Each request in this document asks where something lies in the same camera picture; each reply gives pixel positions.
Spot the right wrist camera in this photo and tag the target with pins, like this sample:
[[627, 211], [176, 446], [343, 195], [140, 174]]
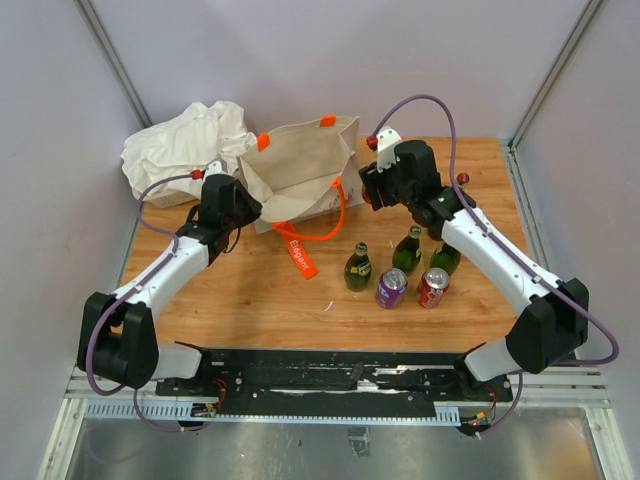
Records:
[[383, 144]]

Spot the red soda can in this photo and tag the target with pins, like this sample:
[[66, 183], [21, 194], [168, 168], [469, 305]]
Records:
[[365, 195], [432, 286]]

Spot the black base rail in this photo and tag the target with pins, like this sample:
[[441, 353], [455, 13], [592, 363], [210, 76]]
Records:
[[331, 384]]

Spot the brown cola glass bottle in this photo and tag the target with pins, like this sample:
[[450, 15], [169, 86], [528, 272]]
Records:
[[462, 179]]

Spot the white plastic basket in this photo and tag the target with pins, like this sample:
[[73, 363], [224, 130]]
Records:
[[169, 199]]

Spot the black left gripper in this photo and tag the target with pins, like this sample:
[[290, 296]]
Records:
[[253, 207]]

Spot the beige canvas tote bag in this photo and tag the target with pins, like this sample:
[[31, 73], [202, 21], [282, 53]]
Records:
[[301, 171]]

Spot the aluminium corner post left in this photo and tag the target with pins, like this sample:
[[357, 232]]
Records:
[[105, 44]]

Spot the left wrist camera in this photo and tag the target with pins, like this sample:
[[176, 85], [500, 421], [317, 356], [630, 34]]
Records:
[[217, 166]]

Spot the green glass bottle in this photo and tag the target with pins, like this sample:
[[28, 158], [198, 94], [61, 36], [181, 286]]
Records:
[[446, 258], [357, 270], [407, 254]]

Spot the aluminium corner post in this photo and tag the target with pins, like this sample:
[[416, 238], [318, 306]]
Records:
[[584, 22], [105, 44]]

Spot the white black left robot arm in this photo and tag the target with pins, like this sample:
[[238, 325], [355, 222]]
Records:
[[118, 345]]

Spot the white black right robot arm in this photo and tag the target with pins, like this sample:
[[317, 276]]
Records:
[[551, 313]]

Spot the white crumpled cloth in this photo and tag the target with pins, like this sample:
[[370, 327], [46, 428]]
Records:
[[200, 137]]

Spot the purple soda can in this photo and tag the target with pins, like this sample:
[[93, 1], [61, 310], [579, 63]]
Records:
[[392, 286]]

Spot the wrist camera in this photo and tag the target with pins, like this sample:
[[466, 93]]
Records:
[[217, 166], [383, 144]]

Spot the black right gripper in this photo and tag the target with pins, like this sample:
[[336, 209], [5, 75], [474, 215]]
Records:
[[374, 183]]

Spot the aluminium corner post right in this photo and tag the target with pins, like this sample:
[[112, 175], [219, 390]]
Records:
[[584, 22]]

